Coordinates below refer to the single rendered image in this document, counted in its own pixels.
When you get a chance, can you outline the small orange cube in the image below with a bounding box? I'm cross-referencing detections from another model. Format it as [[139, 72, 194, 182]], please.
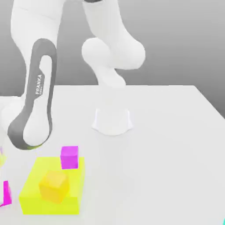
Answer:
[[38, 170, 70, 204]]

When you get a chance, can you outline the large yellow box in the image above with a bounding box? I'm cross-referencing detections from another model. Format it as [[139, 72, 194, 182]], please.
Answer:
[[18, 156, 85, 215]]

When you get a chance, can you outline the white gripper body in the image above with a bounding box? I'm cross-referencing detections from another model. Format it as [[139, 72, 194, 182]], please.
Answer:
[[0, 168, 4, 206]]

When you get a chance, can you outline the small magenta cube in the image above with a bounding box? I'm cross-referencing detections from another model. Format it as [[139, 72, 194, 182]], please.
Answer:
[[60, 145, 79, 170], [0, 180, 12, 207]]

